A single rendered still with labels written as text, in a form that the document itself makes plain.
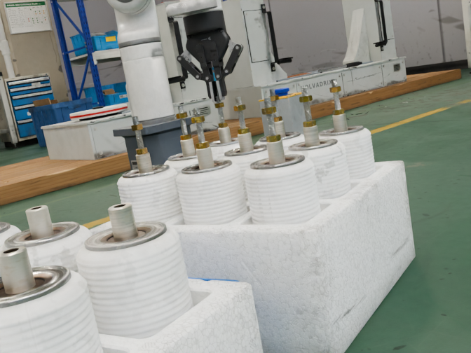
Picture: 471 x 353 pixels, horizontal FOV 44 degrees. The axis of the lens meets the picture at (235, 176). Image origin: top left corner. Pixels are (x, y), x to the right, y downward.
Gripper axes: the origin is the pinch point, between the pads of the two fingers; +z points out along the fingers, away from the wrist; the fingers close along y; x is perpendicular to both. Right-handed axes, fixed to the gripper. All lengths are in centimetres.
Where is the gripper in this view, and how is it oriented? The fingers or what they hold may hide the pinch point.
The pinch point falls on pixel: (216, 90)
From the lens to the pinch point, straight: 111.0
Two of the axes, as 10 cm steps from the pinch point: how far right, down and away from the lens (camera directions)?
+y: -9.6, 1.3, 2.7
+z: 1.8, 9.7, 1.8
